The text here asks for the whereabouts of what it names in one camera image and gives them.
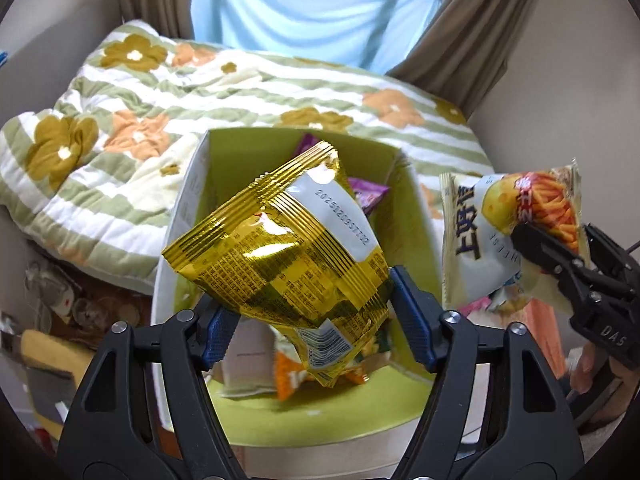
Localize gold snack bag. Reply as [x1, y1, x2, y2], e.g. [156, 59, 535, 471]
[161, 141, 397, 389]

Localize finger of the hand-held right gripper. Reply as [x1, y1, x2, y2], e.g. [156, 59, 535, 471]
[582, 222, 640, 286]
[510, 222, 587, 293]

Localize person's right hand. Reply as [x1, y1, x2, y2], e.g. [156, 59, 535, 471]
[569, 344, 600, 394]

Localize white grey snack bag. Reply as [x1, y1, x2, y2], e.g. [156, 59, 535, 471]
[220, 317, 280, 399]

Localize floral striped blanket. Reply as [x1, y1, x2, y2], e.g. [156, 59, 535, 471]
[0, 19, 497, 295]

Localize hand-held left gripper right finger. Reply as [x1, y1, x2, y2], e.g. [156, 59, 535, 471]
[390, 265, 586, 480]

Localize grey bed headboard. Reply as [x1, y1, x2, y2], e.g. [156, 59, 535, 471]
[0, 0, 124, 127]

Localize large orange snack pack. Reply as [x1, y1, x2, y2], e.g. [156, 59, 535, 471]
[520, 299, 569, 377]

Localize yellow box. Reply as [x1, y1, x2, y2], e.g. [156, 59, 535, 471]
[19, 329, 97, 377]

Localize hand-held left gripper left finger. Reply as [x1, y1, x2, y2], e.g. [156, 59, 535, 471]
[57, 294, 251, 480]

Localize green cardboard box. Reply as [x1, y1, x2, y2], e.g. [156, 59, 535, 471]
[150, 127, 445, 448]

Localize light blue cloth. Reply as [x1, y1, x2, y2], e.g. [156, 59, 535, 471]
[190, 0, 447, 77]

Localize orange snack bag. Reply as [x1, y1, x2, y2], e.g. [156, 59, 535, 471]
[274, 349, 372, 402]

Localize pink snack bag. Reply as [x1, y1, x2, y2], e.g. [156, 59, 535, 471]
[462, 296, 497, 317]

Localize magenta snack bag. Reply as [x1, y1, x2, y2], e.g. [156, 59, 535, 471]
[292, 132, 322, 159]

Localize purple snack bag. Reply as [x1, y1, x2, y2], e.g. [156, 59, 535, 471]
[346, 176, 391, 217]

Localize white cheese snack bag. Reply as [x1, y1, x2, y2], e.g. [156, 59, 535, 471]
[438, 159, 592, 312]

